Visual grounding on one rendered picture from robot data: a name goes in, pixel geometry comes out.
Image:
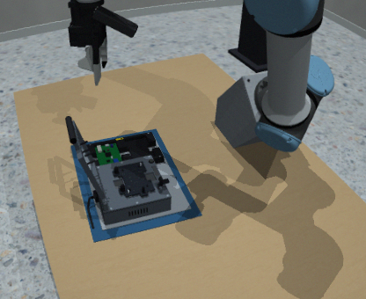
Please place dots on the green circuit board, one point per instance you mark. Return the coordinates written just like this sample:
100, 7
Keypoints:
108, 154

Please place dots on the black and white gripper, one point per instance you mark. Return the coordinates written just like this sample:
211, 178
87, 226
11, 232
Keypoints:
88, 32

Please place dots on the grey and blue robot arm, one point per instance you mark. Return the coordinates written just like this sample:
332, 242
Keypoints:
285, 113

